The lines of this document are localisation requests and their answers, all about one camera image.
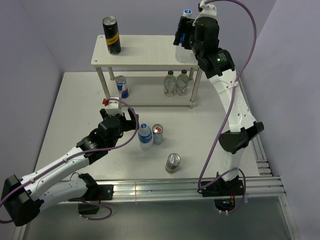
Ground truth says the blue label water bottle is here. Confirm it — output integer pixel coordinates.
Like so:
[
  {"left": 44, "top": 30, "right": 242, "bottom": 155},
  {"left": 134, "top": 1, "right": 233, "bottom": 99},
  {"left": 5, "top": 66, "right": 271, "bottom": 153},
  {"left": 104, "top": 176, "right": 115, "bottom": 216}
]
[
  {"left": 175, "top": 9, "right": 192, "bottom": 63},
  {"left": 137, "top": 123, "right": 152, "bottom": 151}
]

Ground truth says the red tab silver can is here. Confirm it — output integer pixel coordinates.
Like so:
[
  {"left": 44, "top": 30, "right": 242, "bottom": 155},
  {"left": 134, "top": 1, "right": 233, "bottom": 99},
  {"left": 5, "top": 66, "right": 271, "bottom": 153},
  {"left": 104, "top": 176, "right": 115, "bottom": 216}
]
[{"left": 152, "top": 123, "right": 164, "bottom": 145}]

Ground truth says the blue silver energy can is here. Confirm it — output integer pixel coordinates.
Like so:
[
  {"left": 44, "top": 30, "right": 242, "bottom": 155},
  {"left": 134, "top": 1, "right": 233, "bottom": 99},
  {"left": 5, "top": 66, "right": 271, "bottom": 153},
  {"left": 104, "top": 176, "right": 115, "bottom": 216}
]
[{"left": 115, "top": 75, "right": 129, "bottom": 99}]

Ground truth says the black yellow can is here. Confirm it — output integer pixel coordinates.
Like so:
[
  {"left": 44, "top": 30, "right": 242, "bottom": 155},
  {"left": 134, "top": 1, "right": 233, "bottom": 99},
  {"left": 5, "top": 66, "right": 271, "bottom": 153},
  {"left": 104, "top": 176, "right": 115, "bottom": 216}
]
[
  {"left": 102, "top": 16, "right": 121, "bottom": 55},
  {"left": 165, "top": 153, "right": 181, "bottom": 174}
]

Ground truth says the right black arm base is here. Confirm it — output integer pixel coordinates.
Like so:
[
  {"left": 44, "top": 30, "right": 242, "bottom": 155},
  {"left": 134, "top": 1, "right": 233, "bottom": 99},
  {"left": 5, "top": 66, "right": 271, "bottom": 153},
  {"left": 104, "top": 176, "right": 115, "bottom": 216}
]
[{"left": 197, "top": 178, "right": 246, "bottom": 215}]

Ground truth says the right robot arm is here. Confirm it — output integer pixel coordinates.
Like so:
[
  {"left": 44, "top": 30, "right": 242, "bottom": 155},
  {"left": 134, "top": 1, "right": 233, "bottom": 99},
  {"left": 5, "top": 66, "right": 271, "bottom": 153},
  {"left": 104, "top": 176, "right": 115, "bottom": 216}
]
[{"left": 173, "top": 16, "right": 264, "bottom": 195}]

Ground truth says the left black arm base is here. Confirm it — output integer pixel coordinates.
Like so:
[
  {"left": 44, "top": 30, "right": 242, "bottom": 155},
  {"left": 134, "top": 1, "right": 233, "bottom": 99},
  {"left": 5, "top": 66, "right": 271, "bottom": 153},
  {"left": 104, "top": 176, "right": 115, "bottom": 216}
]
[{"left": 77, "top": 184, "right": 114, "bottom": 216}]

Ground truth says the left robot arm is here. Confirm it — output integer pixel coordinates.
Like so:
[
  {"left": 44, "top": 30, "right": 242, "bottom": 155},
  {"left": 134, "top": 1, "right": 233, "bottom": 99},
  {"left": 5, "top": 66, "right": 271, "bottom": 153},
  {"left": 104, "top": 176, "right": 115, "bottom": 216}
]
[{"left": 0, "top": 108, "right": 139, "bottom": 227}]

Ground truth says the beige two-tier shelf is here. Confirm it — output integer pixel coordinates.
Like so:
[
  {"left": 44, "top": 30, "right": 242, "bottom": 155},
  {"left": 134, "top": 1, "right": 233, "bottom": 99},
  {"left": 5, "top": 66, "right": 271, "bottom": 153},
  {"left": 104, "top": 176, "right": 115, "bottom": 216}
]
[{"left": 91, "top": 35, "right": 202, "bottom": 108}]

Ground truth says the right clear glass bottle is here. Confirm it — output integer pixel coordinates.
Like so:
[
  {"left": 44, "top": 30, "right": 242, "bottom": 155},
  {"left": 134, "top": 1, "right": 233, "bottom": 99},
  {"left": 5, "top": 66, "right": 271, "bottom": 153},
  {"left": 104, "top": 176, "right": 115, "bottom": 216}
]
[{"left": 175, "top": 69, "right": 189, "bottom": 96}]

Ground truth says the clear glass bottle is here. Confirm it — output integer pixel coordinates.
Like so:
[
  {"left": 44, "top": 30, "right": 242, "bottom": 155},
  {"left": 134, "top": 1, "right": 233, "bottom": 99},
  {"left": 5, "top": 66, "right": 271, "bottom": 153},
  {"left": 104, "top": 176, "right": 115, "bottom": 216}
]
[
  {"left": 163, "top": 70, "right": 176, "bottom": 97},
  {"left": 175, "top": 69, "right": 189, "bottom": 96}
]

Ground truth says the left clear glass bottle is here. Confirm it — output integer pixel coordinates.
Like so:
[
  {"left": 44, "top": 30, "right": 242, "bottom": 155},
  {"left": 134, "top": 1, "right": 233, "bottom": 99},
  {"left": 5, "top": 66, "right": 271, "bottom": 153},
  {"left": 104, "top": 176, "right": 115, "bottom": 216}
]
[{"left": 163, "top": 70, "right": 176, "bottom": 97}]

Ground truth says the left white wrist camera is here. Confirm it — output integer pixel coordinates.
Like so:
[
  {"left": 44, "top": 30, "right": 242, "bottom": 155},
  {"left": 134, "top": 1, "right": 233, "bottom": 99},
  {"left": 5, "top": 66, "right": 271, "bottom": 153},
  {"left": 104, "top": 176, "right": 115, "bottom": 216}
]
[{"left": 102, "top": 97, "right": 123, "bottom": 116}]

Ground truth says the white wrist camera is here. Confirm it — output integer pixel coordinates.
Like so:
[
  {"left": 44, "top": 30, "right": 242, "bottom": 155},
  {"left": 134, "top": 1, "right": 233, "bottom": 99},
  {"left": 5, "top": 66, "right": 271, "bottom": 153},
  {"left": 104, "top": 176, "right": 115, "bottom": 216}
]
[
  {"left": 192, "top": 0, "right": 217, "bottom": 27},
  {"left": 102, "top": 97, "right": 123, "bottom": 116}
]

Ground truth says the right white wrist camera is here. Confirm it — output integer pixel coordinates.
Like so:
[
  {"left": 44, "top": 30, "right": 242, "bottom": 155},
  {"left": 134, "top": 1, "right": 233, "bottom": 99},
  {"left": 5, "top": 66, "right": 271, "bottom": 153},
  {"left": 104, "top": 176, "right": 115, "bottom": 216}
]
[{"left": 192, "top": 0, "right": 217, "bottom": 27}]

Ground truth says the aluminium front rail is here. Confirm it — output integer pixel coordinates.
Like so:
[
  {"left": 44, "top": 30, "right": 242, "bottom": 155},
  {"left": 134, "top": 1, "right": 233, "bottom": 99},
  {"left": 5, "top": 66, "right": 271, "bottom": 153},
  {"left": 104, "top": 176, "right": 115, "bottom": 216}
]
[{"left": 13, "top": 177, "right": 291, "bottom": 240}]

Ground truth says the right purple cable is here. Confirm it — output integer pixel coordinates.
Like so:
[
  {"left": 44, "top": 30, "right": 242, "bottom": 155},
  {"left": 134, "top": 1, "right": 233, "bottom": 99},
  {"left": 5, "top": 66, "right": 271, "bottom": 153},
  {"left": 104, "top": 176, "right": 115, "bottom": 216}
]
[{"left": 197, "top": 0, "right": 258, "bottom": 213}]

